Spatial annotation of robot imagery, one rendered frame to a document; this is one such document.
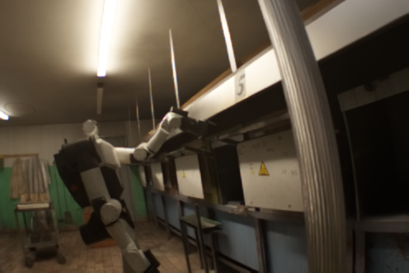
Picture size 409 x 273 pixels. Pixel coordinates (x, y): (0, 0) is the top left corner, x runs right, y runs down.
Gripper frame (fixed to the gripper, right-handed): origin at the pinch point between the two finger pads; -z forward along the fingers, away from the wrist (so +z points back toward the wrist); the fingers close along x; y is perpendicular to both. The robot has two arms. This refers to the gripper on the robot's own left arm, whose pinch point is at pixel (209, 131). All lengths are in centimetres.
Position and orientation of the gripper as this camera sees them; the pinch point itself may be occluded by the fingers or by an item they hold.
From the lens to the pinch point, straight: 134.8
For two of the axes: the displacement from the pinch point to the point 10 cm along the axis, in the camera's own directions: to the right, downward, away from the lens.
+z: -8.8, -3.0, -3.6
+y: -4.3, 2.3, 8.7
